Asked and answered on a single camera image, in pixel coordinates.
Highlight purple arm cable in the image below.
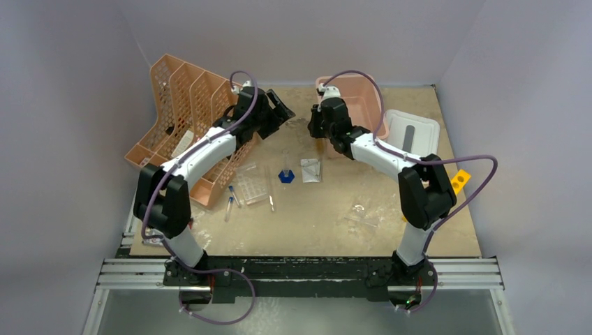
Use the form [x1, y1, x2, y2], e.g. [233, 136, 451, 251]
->
[320, 69, 499, 315]
[140, 70, 260, 326]

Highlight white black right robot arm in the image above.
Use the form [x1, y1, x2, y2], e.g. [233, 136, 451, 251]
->
[308, 98, 457, 284]

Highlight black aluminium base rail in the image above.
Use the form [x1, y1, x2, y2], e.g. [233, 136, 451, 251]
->
[97, 255, 504, 307]

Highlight clear plastic well plate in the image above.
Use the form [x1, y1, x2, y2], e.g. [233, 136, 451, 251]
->
[236, 162, 269, 205]

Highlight brown bristle tube brush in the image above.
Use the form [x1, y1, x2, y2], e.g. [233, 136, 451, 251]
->
[316, 139, 325, 181]

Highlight colored marker pack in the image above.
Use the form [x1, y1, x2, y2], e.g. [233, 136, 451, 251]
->
[141, 234, 163, 247]

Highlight yellow test tube rack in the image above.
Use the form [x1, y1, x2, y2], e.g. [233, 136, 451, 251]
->
[398, 167, 471, 230]

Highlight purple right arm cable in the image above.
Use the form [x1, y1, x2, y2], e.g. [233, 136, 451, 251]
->
[320, 69, 499, 315]

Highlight orange perforated file organizer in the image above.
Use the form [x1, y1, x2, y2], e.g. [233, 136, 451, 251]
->
[125, 54, 259, 209]

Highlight white plastic bin lid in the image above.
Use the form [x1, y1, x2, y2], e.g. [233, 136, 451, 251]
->
[385, 110, 441, 157]

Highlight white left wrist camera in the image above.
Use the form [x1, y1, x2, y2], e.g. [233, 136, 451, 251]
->
[231, 80, 253, 96]

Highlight blue capped tube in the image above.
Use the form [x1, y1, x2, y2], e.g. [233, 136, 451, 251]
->
[224, 196, 235, 222]
[228, 185, 242, 208]

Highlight pink plastic bin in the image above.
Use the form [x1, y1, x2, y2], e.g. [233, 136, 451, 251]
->
[321, 74, 390, 140]

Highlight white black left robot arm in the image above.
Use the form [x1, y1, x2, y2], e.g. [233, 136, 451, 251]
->
[133, 87, 295, 285]

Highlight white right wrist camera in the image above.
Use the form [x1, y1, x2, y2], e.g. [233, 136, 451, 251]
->
[316, 84, 341, 105]

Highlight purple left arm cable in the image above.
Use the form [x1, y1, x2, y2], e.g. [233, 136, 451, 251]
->
[140, 70, 260, 326]

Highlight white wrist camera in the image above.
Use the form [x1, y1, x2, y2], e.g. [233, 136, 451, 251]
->
[316, 84, 341, 105]
[231, 80, 253, 96]

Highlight clay triangle in bag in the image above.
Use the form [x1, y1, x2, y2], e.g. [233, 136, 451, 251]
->
[300, 158, 322, 184]

